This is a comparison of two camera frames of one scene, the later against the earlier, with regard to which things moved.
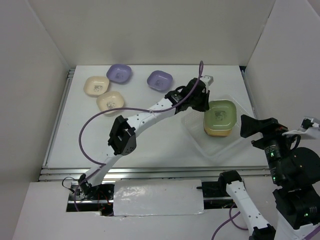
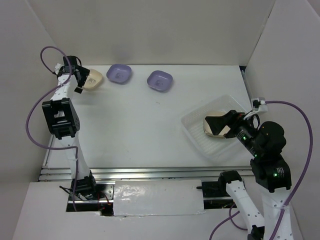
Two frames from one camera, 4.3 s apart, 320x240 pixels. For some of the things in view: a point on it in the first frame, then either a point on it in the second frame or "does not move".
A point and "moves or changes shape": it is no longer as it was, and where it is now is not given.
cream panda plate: (106, 101) → (207, 128)
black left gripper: (204, 106) → (84, 73)
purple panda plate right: (160, 80) does not move
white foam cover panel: (160, 197) does not move
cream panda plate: (96, 85) moves or changes shape
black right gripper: (249, 124) → (216, 123)
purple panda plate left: (119, 73) does not move
